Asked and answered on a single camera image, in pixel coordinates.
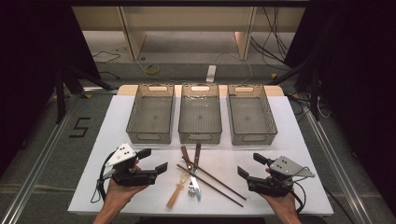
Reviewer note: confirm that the beige wooden shelf unit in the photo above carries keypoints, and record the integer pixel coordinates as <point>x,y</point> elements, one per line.
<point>186,18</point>

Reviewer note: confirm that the black curtain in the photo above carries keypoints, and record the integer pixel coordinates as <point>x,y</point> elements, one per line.
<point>28,62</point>
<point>358,77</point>

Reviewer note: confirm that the white power strip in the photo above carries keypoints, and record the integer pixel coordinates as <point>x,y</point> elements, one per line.
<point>211,73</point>

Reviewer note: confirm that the person's right hand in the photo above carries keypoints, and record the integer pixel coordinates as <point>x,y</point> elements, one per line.
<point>283,203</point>

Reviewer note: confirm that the smoky clear plastic bin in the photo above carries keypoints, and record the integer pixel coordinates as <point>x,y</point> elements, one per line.
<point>250,119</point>
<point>151,118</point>
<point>200,118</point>

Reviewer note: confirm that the brown wooden chopstick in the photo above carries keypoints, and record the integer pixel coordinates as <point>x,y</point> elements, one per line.
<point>218,191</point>
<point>224,185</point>

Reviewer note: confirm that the aluminium rail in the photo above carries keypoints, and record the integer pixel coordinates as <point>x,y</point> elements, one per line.
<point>40,155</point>
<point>339,168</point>

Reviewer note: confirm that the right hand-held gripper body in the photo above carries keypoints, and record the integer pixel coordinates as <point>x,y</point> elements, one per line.
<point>274,186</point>

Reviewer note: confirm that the yellow tape roll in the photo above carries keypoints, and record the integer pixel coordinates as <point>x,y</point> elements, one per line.
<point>147,70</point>

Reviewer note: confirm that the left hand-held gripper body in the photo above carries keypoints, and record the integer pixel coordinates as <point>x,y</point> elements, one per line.
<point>130,177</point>

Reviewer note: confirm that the black metal stand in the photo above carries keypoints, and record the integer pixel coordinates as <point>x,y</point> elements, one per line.
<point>59,93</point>
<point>315,93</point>

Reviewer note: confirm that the person's left hand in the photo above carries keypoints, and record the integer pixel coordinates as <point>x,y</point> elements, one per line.
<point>120,193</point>

